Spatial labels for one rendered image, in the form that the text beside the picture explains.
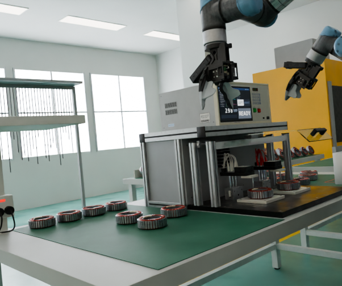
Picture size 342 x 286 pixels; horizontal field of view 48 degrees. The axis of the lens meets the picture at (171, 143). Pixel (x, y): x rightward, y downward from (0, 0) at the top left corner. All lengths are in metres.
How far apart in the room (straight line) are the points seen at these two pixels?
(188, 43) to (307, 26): 2.51
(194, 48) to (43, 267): 5.17
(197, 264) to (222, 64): 0.58
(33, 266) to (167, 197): 0.81
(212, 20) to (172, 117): 0.83
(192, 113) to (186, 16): 4.48
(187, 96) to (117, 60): 7.60
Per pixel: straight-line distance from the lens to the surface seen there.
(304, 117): 5.53
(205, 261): 1.11
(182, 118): 1.92
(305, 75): 1.81
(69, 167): 8.42
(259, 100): 2.05
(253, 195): 1.73
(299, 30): 7.80
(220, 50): 1.22
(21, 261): 1.34
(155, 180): 1.91
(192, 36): 6.13
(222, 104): 1.80
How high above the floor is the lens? 1.07
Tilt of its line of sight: level
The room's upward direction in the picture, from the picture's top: 5 degrees counter-clockwise
